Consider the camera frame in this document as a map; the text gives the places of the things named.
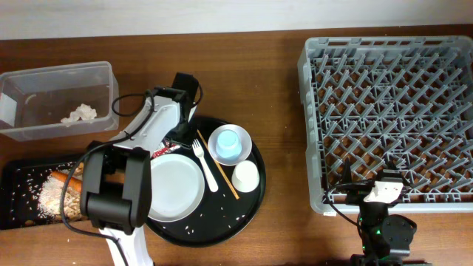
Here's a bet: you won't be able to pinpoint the white tissue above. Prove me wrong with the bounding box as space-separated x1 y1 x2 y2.
61 103 97 123

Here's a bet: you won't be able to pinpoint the light blue cup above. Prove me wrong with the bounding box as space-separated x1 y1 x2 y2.
216 129 242 160

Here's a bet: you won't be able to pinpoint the orange carrot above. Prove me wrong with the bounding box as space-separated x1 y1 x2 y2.
50 170 83 193

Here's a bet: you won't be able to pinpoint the grey dishwasher rack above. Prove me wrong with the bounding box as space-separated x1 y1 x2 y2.
297 35 472 216

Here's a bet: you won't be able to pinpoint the black rectangular tray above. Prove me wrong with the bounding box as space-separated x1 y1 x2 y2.
1 154 80 230

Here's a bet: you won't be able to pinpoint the white plate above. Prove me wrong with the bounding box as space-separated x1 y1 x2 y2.
149 154 205 222

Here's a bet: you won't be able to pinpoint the white cup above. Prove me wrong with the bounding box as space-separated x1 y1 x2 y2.
231 160 259 193

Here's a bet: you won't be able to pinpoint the small white bowl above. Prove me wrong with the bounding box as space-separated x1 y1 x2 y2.
208 124 252 166

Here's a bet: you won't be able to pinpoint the white plastic fork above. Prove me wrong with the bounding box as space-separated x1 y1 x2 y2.
192 139 219 192

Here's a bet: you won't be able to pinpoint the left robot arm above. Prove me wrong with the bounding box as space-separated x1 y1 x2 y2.
80 72 203 265

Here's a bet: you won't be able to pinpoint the red snack wrapper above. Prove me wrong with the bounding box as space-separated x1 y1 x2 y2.
152 139 181 159

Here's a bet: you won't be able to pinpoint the round black serving tray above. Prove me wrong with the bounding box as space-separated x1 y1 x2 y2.
143 116 267 248

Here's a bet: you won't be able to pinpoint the rice and food scraps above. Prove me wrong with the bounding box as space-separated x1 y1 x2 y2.
38 163 84 222

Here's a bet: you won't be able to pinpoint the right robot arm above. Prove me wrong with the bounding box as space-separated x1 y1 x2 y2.
340 160 417 265

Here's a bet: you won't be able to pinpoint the wooden chopstick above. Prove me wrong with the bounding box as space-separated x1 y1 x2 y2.
197 129 240 200

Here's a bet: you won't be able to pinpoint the clear plastic bin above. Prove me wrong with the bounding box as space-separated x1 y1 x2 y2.
1 61 119 142

